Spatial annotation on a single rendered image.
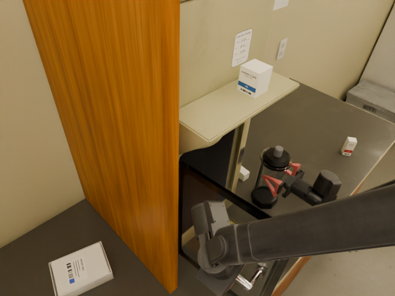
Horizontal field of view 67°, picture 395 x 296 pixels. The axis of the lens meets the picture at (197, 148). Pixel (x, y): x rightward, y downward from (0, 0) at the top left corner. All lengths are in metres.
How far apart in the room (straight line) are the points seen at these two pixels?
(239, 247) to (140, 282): 0.59
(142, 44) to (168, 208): 0.34
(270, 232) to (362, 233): 0.13
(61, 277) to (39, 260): 0.13
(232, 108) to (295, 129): 0.99
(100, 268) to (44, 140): 0.43
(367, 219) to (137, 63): 0.36
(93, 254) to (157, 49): 0.76
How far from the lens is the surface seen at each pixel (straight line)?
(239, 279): 0.73
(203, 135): 0.56
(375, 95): 3.55
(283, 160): 1.04
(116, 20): 0.49
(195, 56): 0.60
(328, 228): 0.37
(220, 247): 0.48
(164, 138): 0.49
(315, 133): 1.62
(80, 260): 1.04
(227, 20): 0.64
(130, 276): 1.03
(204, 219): 0.57
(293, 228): 0.40
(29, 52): 0.91
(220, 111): 0.62
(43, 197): 1.18
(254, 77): 0.66
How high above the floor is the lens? 1.86
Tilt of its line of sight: 42 degrees down
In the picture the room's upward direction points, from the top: 4 degrees clockwise
